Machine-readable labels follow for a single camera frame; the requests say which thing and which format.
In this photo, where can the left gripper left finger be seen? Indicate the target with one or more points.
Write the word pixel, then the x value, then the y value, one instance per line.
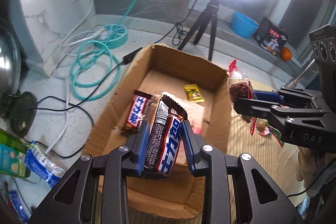
pixel 73 198

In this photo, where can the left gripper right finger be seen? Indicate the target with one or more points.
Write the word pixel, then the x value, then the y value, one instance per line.
pixel 258 199

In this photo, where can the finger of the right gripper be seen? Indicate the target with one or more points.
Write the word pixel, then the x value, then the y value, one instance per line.
pixel 253 108
pixel 272 97

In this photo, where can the dark red jujube packet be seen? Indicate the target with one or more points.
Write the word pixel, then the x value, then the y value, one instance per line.
pixel 239 85

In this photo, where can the Snickers bar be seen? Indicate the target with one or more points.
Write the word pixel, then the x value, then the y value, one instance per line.
pixel 164 139
pixel 140 105

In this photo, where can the yellow candy packet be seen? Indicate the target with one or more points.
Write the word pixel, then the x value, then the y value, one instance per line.
pixel 193 93

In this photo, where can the brown egg pink wrapper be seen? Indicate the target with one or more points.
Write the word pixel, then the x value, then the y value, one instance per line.
pixel 262 127

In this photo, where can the green candy wrapper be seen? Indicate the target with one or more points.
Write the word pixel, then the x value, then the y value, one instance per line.
pixel 276 134

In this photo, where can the gloved right hand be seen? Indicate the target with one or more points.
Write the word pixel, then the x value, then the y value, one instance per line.
pixel 310 165

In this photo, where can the chrome kitchen faucet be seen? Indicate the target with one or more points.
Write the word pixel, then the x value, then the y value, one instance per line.
pixel 293 82

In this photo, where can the orange fruit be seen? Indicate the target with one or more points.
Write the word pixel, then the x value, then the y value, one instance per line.
pixel 285 54

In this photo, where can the striped yellow cloth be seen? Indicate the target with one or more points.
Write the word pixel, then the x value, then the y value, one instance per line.
pixel 262 155

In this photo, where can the brown cardboard box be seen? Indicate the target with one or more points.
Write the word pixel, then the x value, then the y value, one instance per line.
pixel 156 70

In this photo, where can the blue white package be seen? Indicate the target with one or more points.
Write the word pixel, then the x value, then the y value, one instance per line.
pixel 42 166

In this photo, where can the black teapot box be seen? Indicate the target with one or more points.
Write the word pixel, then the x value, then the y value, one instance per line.
pixel 270 37

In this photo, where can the blue plastic bowl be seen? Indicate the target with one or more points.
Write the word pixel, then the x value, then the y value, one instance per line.
pixel 243 25

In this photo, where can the green snack package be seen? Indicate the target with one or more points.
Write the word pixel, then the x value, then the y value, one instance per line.
pixel 12 156

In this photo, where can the black tripod stand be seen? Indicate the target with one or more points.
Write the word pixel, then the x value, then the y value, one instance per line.
pixel 209 17

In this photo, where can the steel pot lid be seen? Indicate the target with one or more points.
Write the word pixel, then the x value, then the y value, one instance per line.
pixel 10 63

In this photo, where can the teal round hose reel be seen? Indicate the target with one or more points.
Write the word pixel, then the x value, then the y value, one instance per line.
pixel 113 35

